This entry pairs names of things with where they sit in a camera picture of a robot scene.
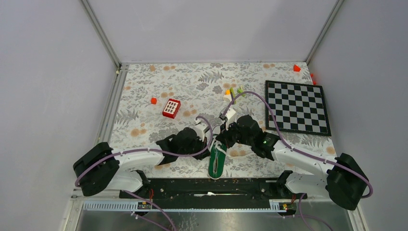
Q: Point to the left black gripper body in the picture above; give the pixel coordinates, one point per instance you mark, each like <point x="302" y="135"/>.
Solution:
<point x="197" y="146"/>

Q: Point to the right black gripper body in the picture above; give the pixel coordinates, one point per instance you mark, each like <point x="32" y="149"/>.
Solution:
<point x="233" y="135"/>

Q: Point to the white shoelace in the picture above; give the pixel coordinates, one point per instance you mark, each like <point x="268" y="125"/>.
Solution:
<point x="229" y="151"/>

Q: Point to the green white sneaker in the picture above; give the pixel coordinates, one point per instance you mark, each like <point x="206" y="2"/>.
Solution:
<point x="218" y="152"/>

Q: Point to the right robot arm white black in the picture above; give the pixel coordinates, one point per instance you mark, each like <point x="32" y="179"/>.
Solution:
<point x="339" y="178"/>

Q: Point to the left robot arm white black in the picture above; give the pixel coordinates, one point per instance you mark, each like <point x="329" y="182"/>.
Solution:
<point x="103" y="169"/>

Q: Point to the red white brick block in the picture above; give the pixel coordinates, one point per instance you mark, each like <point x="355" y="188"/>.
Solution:
<point x="171" y="108"/>

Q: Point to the lime green block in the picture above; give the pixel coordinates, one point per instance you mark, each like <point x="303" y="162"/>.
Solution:
<point x="241" y="91"/>

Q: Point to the floral patterned table mat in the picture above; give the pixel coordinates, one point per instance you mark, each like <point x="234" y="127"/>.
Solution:
<point x="200" y="88"/>

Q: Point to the black white checkerboard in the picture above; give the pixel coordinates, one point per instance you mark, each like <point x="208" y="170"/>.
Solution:
<point x="298" y="108"/>

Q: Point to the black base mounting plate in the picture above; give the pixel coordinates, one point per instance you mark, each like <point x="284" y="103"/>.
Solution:
<point x="227" y="193"/>

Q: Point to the red block far corner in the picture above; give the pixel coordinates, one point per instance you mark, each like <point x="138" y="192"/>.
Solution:
<point x="296" y="68"/>

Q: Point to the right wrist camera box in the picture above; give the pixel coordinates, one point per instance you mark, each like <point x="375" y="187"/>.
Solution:
<point x="229" y="117"/>

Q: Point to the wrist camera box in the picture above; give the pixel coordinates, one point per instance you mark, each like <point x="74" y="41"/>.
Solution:
<point x="229" y="117"/>
<point x="201" y="128"/>

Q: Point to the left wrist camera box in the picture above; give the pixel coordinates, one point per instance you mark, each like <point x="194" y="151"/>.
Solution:
<point x="201" y="128"/>

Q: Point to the aluminium frame rail front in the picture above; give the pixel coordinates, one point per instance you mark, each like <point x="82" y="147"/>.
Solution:
<point x="129" y="202"/>

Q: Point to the left aluminium corner post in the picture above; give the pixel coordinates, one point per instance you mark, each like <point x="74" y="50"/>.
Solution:
<point x="100" y="32"/>

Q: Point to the aluminium corner post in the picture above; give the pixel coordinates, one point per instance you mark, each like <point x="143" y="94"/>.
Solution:
<point x="100" y="32"/>
<point x="330" y="19"/>

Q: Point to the right aluminium corner post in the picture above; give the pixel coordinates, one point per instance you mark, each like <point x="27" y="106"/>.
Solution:
<point x="330" y="19"/>

